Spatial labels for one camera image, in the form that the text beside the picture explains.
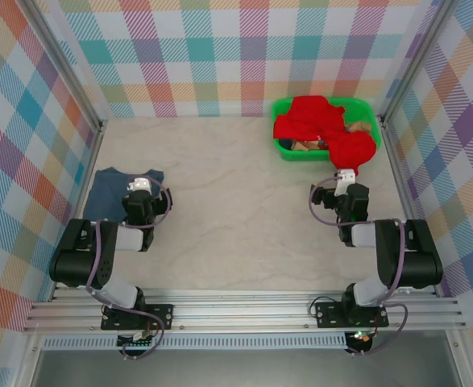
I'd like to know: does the small circuit board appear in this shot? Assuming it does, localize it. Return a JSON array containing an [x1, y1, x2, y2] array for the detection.
[[117, 328, 156, 350], [346, 330, 376, 354]]

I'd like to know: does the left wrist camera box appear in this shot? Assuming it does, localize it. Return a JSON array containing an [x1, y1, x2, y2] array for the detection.
[[125, 176, 153, 194]]

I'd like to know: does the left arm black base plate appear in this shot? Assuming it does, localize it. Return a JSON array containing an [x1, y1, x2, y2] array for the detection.
[[101, 302, 175, 331]]

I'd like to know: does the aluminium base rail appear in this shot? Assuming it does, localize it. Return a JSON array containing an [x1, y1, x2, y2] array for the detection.
[[22, 285, 469, 335]]

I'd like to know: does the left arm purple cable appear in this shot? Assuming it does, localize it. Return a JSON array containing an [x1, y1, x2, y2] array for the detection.
[[85, 173, 176, 362]]

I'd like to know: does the tan t-shirt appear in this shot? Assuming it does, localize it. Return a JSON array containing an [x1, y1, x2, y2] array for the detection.
[[290, 120, 372, 152]]

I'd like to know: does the green plastic basket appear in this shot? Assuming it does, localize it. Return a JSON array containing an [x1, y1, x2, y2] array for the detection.
[[271, 96, 384, 163]]

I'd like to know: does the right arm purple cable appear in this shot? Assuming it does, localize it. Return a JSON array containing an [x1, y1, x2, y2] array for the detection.
[[309, 173, 409, 358]]

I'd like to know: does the red t-shirt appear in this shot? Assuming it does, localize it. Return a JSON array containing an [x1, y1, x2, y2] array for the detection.
[[272, 95, 378, 177]]

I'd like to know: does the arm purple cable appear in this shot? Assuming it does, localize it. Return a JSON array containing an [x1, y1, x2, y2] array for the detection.
[[85, 173, 176, 362], [309, 173, 409, 358]]

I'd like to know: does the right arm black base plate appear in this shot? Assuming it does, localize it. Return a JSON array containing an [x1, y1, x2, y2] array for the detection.
[[314, 300, 390, 330]]

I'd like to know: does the folded blue t-shirt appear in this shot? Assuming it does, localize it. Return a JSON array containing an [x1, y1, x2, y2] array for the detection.
[[82, 167, 165, 223]]

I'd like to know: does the white slotted cable duct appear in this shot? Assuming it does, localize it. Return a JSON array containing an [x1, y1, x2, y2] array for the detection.
[[42, 336, 350, 351]]

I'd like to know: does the aluminium frame post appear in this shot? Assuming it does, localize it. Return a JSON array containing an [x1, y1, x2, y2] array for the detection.
[[379, 0, 461, 126], [18, 0, 108, 134]]

